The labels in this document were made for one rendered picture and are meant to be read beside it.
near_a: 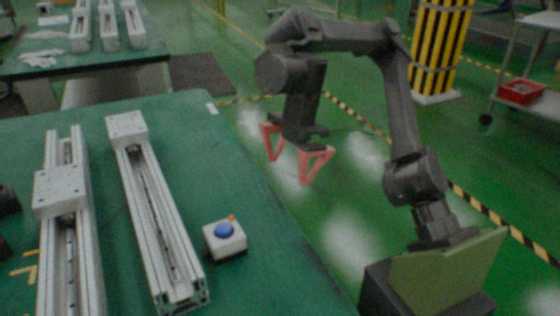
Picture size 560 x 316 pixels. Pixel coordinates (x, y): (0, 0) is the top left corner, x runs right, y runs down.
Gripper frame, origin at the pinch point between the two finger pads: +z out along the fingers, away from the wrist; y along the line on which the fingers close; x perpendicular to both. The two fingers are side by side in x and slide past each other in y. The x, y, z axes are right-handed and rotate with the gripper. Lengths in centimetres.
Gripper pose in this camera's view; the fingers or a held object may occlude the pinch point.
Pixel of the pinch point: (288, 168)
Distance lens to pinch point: 64.6
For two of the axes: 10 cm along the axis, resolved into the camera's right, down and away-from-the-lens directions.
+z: -1.7, 9.1, 3.8
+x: 8.1, -0.9, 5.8
